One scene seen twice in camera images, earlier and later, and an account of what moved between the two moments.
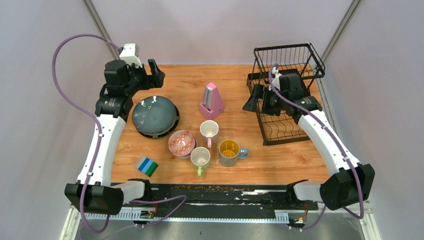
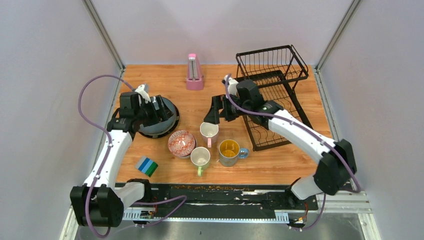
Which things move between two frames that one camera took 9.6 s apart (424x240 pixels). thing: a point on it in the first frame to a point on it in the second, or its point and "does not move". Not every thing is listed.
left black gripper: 154,81 to 163,113
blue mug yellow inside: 229,152 does not move
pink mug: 209,130 does not move
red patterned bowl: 181,143 does not move
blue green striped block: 146,165 does not move
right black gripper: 258,92 to 218,102
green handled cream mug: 200,158 does not move
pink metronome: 212,105 to 194,81
